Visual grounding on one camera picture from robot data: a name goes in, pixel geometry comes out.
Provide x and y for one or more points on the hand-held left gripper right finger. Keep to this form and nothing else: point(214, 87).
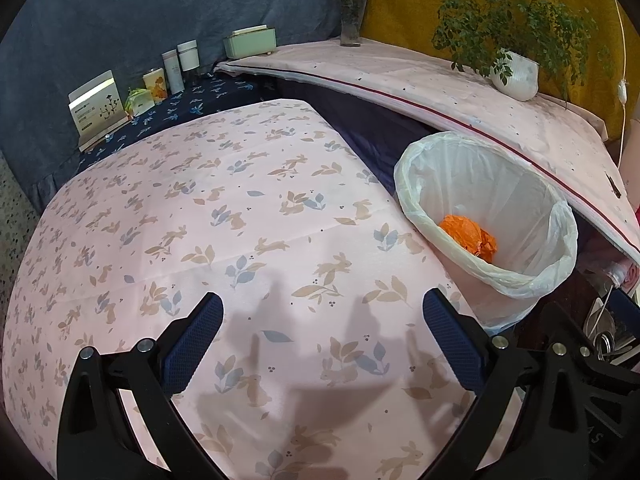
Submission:
point(452, 340)

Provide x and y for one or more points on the pink speckled cloth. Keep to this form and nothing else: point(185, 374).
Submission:
point(400, 75)

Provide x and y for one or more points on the pink rabbit print tablecloth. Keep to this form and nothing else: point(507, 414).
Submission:
point(225, 210)

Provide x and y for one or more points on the yellow tin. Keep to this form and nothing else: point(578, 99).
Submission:
point(155, 87)

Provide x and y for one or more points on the navy floral cloth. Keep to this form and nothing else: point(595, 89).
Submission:
point(200, 100)

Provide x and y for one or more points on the green packet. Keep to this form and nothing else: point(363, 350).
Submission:
point(140, 102)

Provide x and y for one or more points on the green leafy plant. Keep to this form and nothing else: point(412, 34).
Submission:
point(500, 10)

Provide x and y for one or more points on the trash bin with white liner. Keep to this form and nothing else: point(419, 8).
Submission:
point(500, 190)

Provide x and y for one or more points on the white plant pot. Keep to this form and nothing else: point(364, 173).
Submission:
point(520, 77)

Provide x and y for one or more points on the orange plastic bag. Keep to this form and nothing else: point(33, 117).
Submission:
point(465, 235)

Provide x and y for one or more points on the glass vase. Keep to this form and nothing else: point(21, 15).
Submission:
point(351, 25)

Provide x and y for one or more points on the dark purple cloth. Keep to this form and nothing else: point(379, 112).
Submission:
point(350, 120)

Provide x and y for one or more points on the metal rings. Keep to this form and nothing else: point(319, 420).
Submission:
point(605, 342)

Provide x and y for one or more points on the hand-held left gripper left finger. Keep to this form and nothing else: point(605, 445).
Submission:
point(192, 340)

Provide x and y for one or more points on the yellow cloth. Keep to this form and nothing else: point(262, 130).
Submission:
point(390, 25)

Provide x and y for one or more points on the green tissue box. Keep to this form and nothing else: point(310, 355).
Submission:
point(250, 42)

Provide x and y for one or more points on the white bottle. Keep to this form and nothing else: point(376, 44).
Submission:
point(172, 72)

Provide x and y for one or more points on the white box with flower print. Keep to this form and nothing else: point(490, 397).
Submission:
point(95, 110)

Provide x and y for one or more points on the blue grey cloth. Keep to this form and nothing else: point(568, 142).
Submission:
point(125, 10)

